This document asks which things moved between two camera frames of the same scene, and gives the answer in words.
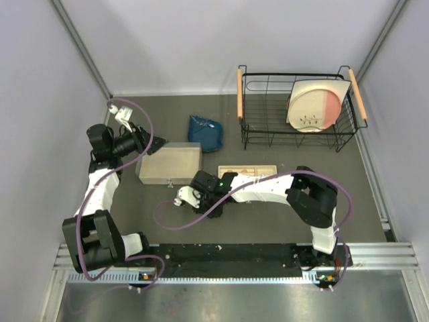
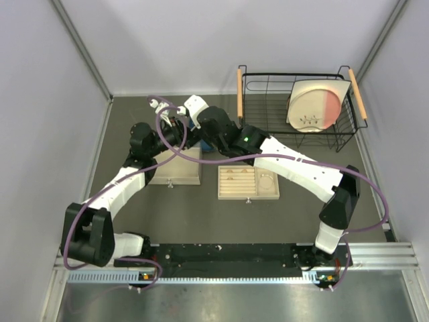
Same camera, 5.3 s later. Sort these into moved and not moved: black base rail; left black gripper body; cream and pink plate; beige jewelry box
Moved: left black gripper body
Not moved: black base rail; beige jewelry box; cream and pink plate
